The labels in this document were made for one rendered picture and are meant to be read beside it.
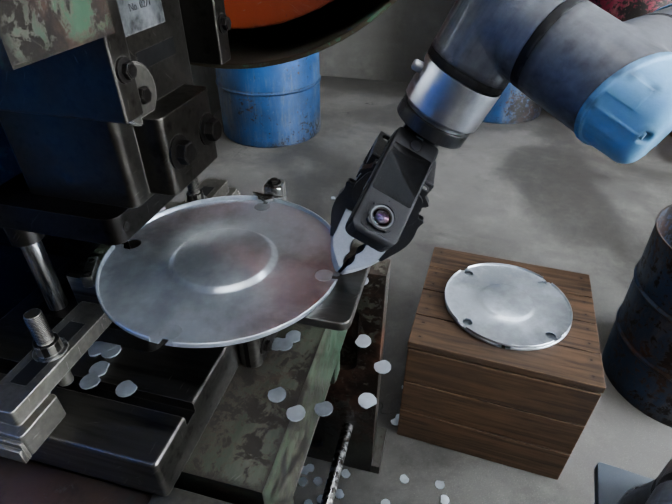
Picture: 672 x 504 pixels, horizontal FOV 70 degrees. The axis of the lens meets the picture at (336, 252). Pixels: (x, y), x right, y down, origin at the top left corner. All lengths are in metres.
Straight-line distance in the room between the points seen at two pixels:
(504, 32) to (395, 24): 3.43
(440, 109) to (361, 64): 3.51
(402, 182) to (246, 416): 0.33
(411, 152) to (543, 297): 0.86
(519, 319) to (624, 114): 0.85
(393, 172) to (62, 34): 0.27
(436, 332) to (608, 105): 0.81
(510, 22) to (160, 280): 0.44
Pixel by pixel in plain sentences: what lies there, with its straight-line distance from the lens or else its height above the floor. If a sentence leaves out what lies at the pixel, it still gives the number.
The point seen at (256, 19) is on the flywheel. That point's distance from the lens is 0.83.
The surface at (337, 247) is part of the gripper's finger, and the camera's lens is 0.54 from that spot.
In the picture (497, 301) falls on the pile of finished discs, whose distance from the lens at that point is 1.21.
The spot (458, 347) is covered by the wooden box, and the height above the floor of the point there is 0.35.
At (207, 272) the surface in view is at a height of 0.79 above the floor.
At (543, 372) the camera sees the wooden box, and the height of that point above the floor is 0.35.
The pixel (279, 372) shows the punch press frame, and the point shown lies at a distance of 0.65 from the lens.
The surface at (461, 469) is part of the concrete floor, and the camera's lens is 1.34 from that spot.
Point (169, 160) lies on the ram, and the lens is 0.50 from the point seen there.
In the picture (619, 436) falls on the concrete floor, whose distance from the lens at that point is 1.54.
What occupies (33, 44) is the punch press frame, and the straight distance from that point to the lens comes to 0.36.
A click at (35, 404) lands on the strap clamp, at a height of 0.74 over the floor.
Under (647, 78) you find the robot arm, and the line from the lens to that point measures 0.39.
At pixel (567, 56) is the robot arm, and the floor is 1.05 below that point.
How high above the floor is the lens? 1.14
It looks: 36 degrees down
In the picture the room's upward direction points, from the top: straight up
